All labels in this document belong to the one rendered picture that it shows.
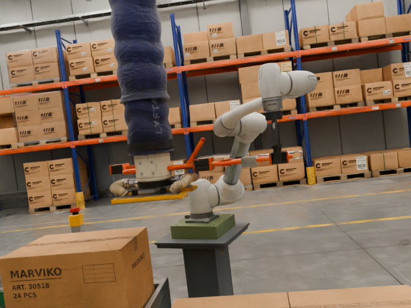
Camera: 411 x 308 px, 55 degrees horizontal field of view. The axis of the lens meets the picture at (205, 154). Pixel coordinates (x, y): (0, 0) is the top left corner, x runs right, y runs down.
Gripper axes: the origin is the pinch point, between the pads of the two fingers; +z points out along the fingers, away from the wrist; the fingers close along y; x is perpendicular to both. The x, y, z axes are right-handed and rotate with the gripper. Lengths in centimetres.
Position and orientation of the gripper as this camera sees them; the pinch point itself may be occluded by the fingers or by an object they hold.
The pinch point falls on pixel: (277, 156)
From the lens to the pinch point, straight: 178.6
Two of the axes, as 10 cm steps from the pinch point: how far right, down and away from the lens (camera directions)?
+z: 1.2, 9.9, 0.5
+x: 9.6, -1.0, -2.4
